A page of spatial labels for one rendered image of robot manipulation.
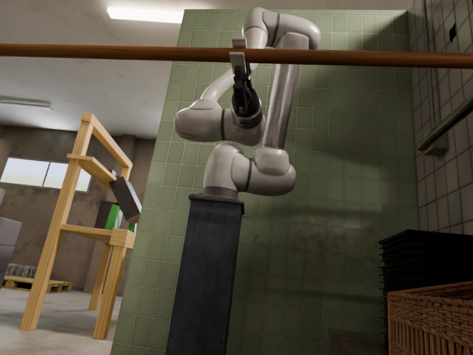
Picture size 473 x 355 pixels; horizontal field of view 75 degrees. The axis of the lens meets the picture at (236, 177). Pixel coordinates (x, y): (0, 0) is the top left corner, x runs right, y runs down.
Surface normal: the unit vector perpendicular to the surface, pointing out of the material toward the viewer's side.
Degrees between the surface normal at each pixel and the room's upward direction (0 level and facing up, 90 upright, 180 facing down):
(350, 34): 90
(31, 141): 90
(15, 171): 90
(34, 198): 90
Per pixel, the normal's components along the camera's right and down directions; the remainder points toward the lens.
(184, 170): -0.11, -0.31
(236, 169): 0.21, -0.25
